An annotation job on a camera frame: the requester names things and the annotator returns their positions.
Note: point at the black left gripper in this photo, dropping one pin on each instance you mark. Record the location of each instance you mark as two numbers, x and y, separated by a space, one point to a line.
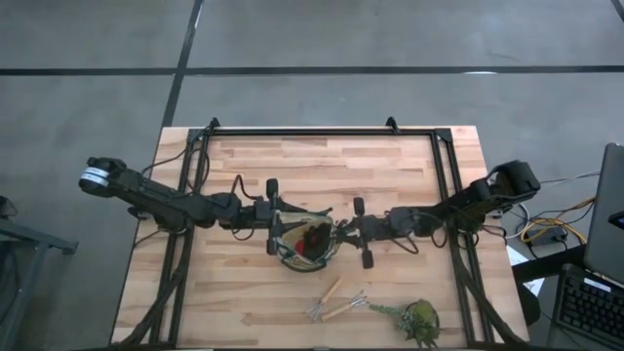
272 217

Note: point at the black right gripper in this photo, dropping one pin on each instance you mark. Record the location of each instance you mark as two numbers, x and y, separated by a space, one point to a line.
375 226

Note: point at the black and red gardening gloves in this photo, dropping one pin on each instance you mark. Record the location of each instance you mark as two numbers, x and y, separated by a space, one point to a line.
317 236

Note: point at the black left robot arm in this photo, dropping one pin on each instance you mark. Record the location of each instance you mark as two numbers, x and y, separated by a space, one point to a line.
161 197

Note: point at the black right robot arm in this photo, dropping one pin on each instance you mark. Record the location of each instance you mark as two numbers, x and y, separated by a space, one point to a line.
468 200

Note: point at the small potted green plant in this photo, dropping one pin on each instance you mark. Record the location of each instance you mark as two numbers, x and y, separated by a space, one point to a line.
414 322

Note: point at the white paper sheet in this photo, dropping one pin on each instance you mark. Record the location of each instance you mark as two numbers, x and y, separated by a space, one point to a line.
517 257

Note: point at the grey power strip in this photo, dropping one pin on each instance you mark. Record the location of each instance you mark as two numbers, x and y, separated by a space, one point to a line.
548 235

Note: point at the grey metal side cart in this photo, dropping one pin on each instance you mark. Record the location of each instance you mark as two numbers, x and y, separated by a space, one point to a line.
34 244

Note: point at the black keyboard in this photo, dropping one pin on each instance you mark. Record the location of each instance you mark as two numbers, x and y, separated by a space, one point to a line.
590 307

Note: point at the grey laptop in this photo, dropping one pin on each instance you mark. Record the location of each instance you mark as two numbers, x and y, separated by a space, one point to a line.
609 219

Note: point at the black aluminium table frame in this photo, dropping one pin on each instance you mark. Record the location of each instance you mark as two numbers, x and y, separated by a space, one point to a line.
317 131

